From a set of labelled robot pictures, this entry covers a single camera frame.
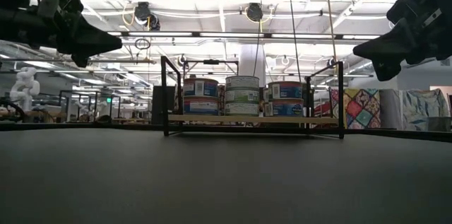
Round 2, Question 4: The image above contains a black cabinet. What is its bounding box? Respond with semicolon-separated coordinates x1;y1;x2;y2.
151;85;177;125

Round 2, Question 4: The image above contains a yellow hanging cable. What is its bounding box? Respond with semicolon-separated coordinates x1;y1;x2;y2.
323;0;343;76

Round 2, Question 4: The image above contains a cream lid seafood can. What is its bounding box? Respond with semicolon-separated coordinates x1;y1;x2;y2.
182;78;219;98

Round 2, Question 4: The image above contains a black table mat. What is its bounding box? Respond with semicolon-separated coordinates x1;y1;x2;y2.
0;126;452;224

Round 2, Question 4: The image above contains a grey storage bin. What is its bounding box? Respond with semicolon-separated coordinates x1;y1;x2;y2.
427;116;452;132

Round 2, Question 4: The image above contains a long overhead light bar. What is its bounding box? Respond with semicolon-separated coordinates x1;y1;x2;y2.
105;30;382;41

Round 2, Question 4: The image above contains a leaf patterned fabric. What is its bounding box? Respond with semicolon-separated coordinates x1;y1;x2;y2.
400;88;451;131

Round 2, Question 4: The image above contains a black background workstation frame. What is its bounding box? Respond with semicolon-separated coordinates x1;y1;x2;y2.
182;58;240;80

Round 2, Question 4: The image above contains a colourful geometric fabric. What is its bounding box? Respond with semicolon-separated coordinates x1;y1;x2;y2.
314;88;381;129

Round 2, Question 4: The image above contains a hanging black cable loop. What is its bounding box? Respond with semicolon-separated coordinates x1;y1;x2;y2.
133;37;152;51

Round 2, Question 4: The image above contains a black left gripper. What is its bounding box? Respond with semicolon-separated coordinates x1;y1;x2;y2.
16;0;124;69

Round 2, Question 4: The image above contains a white square pillar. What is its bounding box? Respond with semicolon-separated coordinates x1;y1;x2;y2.
239;43;266;78

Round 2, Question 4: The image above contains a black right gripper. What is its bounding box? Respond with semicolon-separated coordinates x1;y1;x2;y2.
352;0;452;82

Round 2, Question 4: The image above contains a gold lid seafood can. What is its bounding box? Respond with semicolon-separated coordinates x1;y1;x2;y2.
264;98;304;117

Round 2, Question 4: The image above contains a black ceiling cable reel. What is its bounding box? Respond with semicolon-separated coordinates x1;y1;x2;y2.
133;1;162;31
246;2;264;23

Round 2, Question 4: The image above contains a wooden shelf with black frames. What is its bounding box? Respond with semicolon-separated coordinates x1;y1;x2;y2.
160;55;345;140

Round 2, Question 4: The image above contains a black aluminium rig frame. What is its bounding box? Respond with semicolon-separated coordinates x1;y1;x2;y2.
0;122;452;143

